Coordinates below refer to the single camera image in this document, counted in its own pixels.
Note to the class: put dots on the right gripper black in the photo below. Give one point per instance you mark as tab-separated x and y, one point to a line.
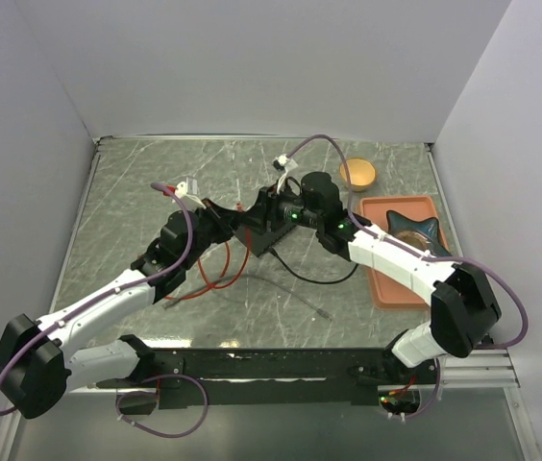
260	212

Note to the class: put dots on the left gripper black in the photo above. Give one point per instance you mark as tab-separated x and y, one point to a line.
225	230

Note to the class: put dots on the black network switch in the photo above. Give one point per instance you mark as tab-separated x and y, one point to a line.
257	236

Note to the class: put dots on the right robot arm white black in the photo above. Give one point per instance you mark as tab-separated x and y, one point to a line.
463	306

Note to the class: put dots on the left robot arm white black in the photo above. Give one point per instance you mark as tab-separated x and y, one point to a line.
41	360

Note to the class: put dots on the yellow ceramic bowl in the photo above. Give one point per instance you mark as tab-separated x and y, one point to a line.
358	173

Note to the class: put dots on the salmon pink tray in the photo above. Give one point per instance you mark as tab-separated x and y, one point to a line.
387	293

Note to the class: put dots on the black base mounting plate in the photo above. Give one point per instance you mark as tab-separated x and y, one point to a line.
274	376

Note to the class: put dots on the blue star-shaped dish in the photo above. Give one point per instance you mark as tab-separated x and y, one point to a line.
422	235

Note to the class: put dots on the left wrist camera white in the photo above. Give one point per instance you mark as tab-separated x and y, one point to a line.
187	192

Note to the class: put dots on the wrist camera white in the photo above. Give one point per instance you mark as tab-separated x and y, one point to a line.
285	166
187	192

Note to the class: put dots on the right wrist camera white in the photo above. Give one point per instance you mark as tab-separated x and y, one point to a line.
285	166

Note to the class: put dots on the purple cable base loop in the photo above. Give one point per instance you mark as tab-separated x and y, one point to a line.
132	408

